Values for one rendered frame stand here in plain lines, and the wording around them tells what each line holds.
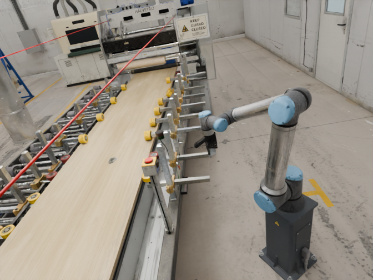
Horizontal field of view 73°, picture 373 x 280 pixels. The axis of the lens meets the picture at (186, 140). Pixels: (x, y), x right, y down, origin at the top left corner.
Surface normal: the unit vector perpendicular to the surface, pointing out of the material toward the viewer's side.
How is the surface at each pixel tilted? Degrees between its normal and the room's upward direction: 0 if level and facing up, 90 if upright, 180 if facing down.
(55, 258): 0
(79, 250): 0
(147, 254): 0
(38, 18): 90
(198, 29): 90
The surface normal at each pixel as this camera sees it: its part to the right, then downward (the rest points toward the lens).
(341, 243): -0.18, -0.85
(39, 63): 0.04, 0.50
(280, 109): -0.80, 0.32
